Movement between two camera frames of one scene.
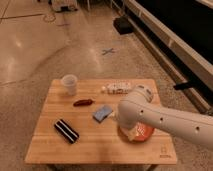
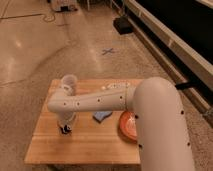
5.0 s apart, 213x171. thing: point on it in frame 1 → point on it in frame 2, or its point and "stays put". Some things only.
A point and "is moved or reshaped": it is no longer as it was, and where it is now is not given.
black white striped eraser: x=66 y=131 is moved or reshaped
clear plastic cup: x=70 y=83 stays put
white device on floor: x=64 y=5 stays put
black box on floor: x=122 y=25 stays put
